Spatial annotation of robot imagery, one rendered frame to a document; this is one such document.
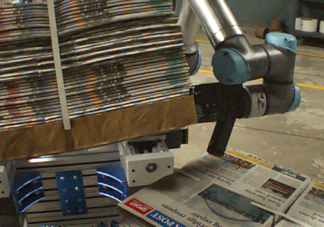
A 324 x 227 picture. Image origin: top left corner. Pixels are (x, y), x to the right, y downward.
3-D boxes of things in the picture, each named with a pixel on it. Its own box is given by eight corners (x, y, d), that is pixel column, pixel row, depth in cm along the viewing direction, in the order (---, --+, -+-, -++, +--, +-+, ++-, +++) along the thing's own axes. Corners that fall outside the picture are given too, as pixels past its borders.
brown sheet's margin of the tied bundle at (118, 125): (157, 115, 84) (153, 96, 84) (199, 122, 56) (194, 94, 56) (86, 130, 80) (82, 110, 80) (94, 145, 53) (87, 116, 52)
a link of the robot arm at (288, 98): (286, 73, 89) (282, 104, 93) (250, 76, 86) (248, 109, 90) (306, 83, 83) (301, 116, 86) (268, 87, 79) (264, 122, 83)
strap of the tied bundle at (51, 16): (74, 135, 80) (59, 32, 78) (75, 154, 52) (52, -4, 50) (70, 136, 80) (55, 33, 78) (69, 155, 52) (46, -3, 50)
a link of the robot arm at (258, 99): (251, 116, 88) (268, 116, 81) (234, 118, 87) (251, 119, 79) (247, 85, 88) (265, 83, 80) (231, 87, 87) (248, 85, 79)
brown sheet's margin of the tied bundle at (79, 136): (85, 130, 80) (81, 110, 80) (92, 146, 53) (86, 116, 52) (59, 135, 79) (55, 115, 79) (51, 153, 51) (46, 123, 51)
